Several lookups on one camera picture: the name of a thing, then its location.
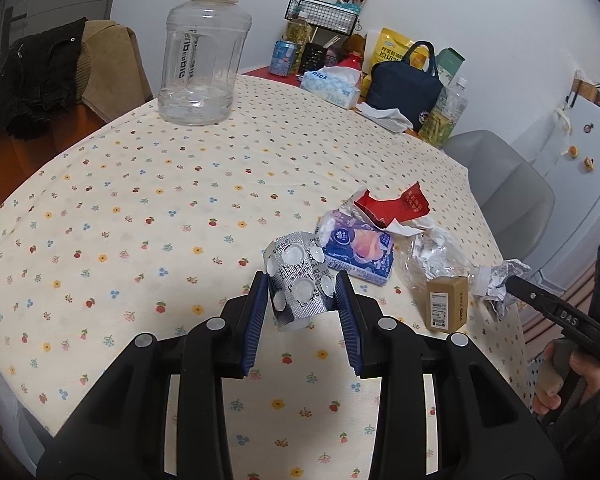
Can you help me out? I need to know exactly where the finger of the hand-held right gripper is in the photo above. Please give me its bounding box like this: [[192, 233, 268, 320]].
[[505, 272, 600, 348]]

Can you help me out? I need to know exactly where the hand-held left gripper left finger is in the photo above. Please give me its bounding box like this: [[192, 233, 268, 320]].
[[36, 270, 271, 480]]

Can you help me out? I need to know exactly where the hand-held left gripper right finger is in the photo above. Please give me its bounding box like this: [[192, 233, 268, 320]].
[[332, 274, 566, 480]]

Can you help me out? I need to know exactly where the silver pill blister pack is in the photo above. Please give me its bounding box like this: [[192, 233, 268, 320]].
[[262, 231, 337, 333]]

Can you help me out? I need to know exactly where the white paper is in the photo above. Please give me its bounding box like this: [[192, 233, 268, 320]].
[[356, 102, 413, 133], [482, 259, 531, 321]]

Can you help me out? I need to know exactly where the blue drink carton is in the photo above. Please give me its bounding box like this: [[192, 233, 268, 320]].
[[315, 209, 397, 287]]

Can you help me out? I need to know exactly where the small brown cardboard box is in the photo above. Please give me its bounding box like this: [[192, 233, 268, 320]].
[[426, 276, 469, 334]]

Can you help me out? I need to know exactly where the clear plastic bottle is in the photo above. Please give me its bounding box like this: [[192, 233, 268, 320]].
[[395, 227, 491, 306]]

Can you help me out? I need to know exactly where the torn red wrapper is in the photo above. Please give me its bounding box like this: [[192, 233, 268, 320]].
[[347, 182, 433, 236]]

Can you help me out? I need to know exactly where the person's right hand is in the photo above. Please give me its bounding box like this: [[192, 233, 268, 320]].
[[532, 352, 600, 413]]

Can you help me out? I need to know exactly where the white fridge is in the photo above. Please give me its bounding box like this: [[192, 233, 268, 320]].
[[517, 92, 600, 301]]

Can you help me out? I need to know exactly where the group of fridge magnets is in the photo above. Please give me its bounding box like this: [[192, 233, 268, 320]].
[[565, 112, 600, 171]]

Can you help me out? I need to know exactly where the grey upholstered chair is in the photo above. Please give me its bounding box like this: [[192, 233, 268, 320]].
[[442, 130, 556, 271]]

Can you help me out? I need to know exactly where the floral dotted tablecloth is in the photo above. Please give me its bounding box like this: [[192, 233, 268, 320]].
[[0, 72, 528, 441]]

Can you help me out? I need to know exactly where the brown storage box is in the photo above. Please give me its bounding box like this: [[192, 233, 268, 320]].
[[572, 70, 600, 113]]

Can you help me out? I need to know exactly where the white loose paper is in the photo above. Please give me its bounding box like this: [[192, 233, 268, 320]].
[[356, 102, 413, 133]]

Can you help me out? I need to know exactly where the plastic bottle with green label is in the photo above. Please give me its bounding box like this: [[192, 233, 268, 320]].
[[419, 77, 468, 148]]

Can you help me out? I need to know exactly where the navy lunch bag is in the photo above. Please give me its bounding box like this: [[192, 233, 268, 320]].
[[366, 40, 443, 133]]

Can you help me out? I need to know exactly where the blue white tissue box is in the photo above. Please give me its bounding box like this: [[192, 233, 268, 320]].
[[300, 66, 363, 110]]

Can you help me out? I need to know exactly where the blue drink can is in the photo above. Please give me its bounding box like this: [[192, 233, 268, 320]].
[[270, 40, 301, 76]]

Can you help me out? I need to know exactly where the large clear water jug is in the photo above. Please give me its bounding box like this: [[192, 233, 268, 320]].
[[158, 0, 252, 126]]

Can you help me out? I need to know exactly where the black mesh holder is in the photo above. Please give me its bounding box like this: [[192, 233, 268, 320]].
[[300, 42, 326, 73]]

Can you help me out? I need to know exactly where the orange brown chair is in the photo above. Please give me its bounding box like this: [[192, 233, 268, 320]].
[[0, 100, 111, 216]]

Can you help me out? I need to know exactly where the tall green box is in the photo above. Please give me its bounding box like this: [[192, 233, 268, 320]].
[[434, 47, 468, 86]]

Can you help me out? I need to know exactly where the yellow snack bag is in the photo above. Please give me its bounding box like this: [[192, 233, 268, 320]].
[[365, 27, 416, 86]]

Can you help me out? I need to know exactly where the cooking oil bottle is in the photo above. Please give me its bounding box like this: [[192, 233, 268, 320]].
[[284, 10, 313, 53]]

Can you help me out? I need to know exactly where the tan jacket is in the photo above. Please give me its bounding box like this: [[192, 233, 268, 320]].
[[75, 19, 153, 121]]

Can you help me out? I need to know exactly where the dark clothing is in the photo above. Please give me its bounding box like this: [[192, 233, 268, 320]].
[[0, 17, 88, 141]]

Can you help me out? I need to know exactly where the black wire basket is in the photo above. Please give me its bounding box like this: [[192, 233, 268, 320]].
[[285, 0, 359, 31]]

